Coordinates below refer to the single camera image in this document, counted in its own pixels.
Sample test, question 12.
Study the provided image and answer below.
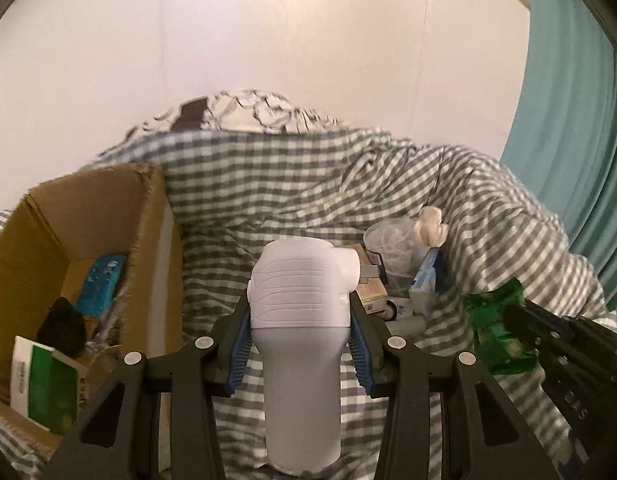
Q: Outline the teal curtain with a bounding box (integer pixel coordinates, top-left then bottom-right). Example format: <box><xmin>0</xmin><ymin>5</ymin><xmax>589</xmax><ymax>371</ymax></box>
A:
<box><xmin>499</xmin><ymin>0</ymin><xmax>617</xmax><ymax>321</ymax></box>

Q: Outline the white tube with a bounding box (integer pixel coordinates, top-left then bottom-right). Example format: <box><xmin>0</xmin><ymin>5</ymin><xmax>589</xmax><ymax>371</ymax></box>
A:
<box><xmin>386</xmin><ymin>297</ymin><xmax>429</xmax><ymax>336</ymax></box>

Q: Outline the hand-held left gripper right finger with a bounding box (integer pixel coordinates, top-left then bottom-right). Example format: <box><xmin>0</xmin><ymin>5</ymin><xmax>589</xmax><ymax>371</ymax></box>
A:
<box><xmin>349</xmin><ymin>292</ymin><xmax>562</xmax><ymax>480</ymax></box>

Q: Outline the small beige box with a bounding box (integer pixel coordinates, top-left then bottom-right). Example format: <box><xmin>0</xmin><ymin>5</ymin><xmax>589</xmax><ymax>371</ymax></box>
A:
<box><xmin>345</xmin><ymin>244</ymin><xmax>389</xmax><ymax>315</ymax></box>

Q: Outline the green snack packet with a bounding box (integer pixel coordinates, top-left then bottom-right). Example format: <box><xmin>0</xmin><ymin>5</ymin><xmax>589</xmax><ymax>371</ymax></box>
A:
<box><xmin>463</xmin><ymin>280</ymin><xmax>539</xmax><ymax>376</ymax></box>

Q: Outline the white plastic bottle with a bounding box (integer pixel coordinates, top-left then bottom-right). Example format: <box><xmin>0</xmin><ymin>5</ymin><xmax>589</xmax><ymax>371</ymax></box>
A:
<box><xmin>249</xmin><ymin>239</ymin><xmax>360</xmax><ymax>463</ymax></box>

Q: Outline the cream cloth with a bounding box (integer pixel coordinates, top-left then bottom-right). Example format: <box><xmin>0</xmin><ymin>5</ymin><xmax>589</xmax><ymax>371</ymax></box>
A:
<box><xmin>413</xmin><ymin>206</ymin><xmax>449</xmax><ymax>251</ymax></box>

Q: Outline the clear plastic cup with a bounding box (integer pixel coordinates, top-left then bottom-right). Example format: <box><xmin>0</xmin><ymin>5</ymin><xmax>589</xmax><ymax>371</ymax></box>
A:
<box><xmin>363</xmin><ymin>219</ymin><xmax>429</xmax><ymax>301</ymax></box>

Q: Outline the small black item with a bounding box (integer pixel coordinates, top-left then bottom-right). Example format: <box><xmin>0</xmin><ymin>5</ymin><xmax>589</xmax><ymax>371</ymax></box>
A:
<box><xmin>36</xmin><ymin>297</ymin><xmax>86</xmax><ymax>358</ymax></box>

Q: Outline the cardboard box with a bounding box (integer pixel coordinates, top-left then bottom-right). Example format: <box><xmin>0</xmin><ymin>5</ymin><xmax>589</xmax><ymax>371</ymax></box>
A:
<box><xmin>0</xmin><ymin>161</ymin><xmax>184</xmax><ymax>453</ymax></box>

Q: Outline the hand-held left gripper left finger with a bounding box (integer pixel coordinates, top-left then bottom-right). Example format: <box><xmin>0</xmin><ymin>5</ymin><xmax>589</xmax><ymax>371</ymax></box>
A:
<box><xmin>46</xmin><ymin>292</ymin><xmax>254</xmax><ymax>480</ymax></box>

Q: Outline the blue textured pack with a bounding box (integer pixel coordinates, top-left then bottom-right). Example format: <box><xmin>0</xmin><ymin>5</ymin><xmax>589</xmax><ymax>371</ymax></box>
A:
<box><xmin>74</xmin><ymin>254</ymin><xmax>126</xmax><ymax>318</ymax></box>

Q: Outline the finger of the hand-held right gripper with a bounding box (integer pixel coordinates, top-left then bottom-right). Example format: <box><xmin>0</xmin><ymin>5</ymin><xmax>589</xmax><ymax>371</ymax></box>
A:
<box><xmin>503</xmin><ymin>301</ymin><xmax>585</xmax><ymax>362</ymax></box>

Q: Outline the green and white box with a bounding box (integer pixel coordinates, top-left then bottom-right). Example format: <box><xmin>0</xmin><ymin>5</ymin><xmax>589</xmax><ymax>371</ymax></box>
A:
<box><xmin>9</xmin><ymin>336</ymin><xmax>89</xmax><ymax>436</ymax></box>

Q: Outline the grey white checked blanket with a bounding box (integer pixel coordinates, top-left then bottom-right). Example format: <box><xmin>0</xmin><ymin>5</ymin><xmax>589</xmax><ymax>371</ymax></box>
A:
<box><xmin>0</xmin><ymin>127</ymin><xmax>617</xmax><ymax>480</ymax></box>

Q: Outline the blue and white box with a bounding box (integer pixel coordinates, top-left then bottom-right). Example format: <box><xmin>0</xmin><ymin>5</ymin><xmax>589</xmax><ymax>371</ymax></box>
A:
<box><xmin>409</xmin><ymin>247</ymin><xmax>447</xmax><ymax>318</ymax></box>

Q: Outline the floral patterned pillow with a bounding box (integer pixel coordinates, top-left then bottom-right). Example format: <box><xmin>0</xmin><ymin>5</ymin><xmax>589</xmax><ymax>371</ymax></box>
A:
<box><xmin>123</xmin><ymin>90</ymin><xmax>344</xmax><ymax>136</ymax></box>

